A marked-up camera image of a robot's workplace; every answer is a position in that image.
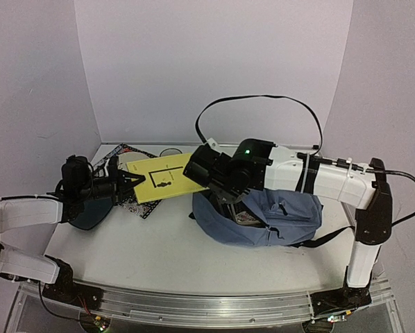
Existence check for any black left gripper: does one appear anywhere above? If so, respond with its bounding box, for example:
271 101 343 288
78 166 146 207

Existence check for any yellow book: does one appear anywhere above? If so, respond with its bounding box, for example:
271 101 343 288
126 153 206 204

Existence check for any white floral notebook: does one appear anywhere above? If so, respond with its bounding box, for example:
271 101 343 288
235 211 264 228

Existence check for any blue grey backpack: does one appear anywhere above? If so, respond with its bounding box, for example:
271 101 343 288
189 189 356 248

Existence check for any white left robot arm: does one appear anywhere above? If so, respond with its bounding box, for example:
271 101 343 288
0 155 146 303

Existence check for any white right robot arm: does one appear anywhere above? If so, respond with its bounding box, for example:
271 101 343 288
183 139 392 294

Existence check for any cream and blue plate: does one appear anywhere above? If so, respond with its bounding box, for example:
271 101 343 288
118 151 151 167

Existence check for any patterned patchwork placemat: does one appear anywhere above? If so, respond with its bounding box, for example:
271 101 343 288
94 144 160 219

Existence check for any white ribbed mug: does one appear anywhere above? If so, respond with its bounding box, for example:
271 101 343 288
160 148 183 157

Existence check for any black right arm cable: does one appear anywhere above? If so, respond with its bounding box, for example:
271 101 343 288
195 95 323 153

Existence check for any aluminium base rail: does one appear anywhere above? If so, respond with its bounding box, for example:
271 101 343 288
5 275 404 332

